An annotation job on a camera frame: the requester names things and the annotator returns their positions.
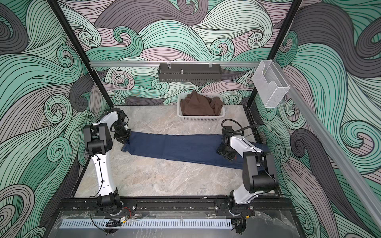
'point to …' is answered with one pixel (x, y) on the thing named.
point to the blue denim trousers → (201, 148)
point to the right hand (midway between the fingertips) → (221, 155)
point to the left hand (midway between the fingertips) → (127, 141)
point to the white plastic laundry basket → (200, 118)
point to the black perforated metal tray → (189, 72)
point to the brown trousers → (194, 104)
